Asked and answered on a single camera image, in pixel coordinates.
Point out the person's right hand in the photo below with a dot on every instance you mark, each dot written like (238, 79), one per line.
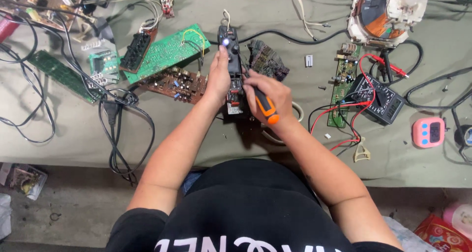
(270, 93)

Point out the person's left hand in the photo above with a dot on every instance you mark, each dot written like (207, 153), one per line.
(218, 80)

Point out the person's right fingers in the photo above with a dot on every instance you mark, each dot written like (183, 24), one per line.
(256, 83)

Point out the black electronic device with light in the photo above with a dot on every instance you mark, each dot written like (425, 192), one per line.
(233, 65)

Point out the dark woven rag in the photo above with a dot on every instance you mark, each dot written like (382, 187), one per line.
(267, 60)

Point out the small white plastic connector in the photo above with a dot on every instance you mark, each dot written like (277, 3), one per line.
(308, 60)

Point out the olive green table cloth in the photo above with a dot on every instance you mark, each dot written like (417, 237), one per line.
(258, 141)

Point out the brown circuit board with capacitors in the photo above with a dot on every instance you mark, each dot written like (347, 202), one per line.
(173, 84)

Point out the narrow green board with knobs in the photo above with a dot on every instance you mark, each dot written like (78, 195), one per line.
(344, 82)

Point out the large green circuit board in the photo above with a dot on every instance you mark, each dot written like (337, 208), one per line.
(166, 53)

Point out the small red jack board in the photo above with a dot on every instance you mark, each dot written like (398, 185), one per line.
(166, 3)

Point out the black digital multimeter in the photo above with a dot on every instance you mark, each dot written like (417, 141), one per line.
(376, 97)

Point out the black connector block board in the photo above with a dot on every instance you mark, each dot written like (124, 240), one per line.
(137, 51)

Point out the beige plastic clip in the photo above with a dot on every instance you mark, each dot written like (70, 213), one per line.
(361, 152)

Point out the person's black shirt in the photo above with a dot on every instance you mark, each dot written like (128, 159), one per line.
(243, 211)

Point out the black multimeter probe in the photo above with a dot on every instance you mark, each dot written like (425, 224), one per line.
(386, 65)

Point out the red multimeter probe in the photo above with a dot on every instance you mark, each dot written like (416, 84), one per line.
(389, 64)

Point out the white round appliance housing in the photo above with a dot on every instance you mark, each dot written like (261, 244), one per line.
(385, 14)

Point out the small green board with heatsinks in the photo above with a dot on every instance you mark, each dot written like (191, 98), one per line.
(103, 62)

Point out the pink digital timer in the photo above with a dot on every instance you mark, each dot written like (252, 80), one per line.
(429, 132)

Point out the long narrow green circuit board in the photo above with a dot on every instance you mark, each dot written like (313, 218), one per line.
(61, 75)

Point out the black electrical tape roll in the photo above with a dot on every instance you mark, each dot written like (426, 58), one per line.
(465, 135)

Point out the brown board with components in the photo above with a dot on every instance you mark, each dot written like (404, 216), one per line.
(40, 3)

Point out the red printed packet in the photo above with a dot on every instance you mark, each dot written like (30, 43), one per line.
(442, 235)

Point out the pink plastic container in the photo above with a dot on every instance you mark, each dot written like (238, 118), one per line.
(459, 215)

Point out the crumpled wrapper on floor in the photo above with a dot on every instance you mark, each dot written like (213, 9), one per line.
(25, 178)

